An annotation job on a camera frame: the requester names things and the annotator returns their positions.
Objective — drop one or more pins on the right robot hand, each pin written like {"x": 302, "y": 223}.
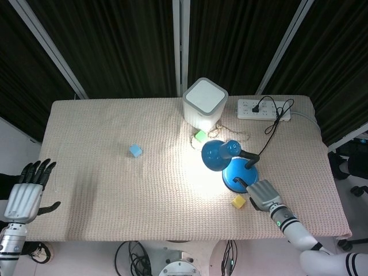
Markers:
{"x": 263, "y": 194}

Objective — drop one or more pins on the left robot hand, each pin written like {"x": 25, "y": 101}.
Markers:
{"x": 24, "y": 198}

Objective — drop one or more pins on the blue desk lamp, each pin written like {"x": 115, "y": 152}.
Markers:
{"x": 230, "y": 165}

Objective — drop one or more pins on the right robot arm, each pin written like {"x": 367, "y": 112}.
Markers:
{"x": 304, "y": 238}

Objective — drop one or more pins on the robot base column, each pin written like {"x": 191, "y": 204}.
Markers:
{"x": 179, "y": 261}

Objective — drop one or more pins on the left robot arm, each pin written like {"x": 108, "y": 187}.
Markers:
{"x": 10, "y": 244}

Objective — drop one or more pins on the yellow cube block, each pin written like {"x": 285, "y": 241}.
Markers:
{"x": 238, "y": 201}

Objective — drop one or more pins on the white power strip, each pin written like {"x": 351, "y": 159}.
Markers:
{"x": 258, "y": 109}

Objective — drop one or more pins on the green cube block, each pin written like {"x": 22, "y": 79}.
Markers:
{"x": 201, "y": 135}

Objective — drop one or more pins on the beige waffle tablecloth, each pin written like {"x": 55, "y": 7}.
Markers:
{"x": 115, "y": 187}

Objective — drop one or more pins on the white square box container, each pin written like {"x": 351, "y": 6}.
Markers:
{"x": 204, "y": 105}

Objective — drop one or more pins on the light blue cube block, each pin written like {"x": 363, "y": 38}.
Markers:
{"x": 135, "y": 151}

